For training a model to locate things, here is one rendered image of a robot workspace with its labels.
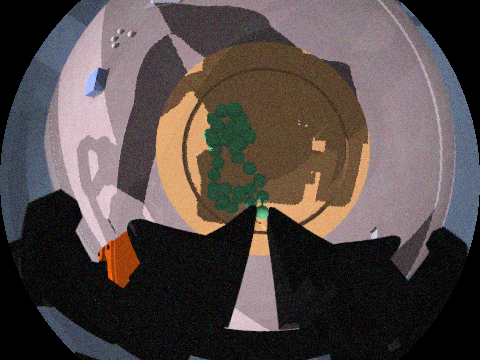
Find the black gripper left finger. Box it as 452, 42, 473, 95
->
127, 205, 257, 328

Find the blue block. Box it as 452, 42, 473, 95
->
84, 68, 108, 97

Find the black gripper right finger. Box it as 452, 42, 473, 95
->
267, 207, 401, 331

